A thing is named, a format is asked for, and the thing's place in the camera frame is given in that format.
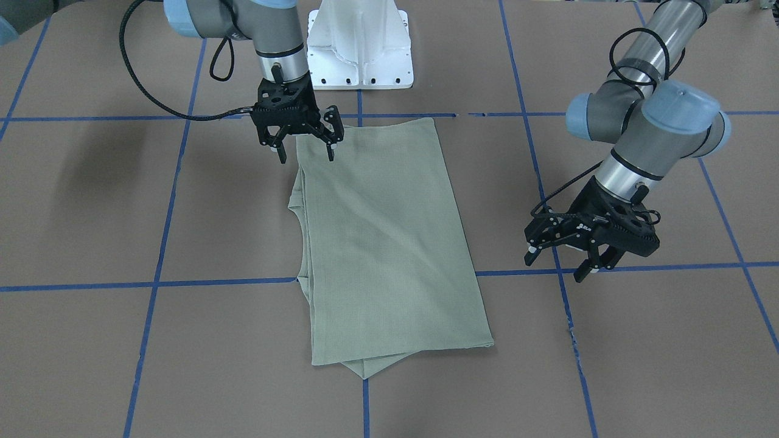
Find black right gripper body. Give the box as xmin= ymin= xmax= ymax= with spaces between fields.
xmin=251 ymin=77 xmax=322 ymax=136

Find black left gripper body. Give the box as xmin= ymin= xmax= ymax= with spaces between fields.
xmin=567 ymin=177 xmax=660 ymax=257

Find olive green long-sleeve shirt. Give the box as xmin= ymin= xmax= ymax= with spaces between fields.
xmin=288 ymin=117 xmax=494 ymax=379

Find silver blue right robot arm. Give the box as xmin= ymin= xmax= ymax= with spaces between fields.
xmin=119 ymin=1 xmax=344 ymax=163

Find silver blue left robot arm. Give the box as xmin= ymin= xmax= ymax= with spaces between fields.
xmin=524 ymin=1 xmax=732 ymax=282

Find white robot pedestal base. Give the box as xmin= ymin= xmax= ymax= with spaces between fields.
xmin=306 ymin=1 xmax=414 ymax=91

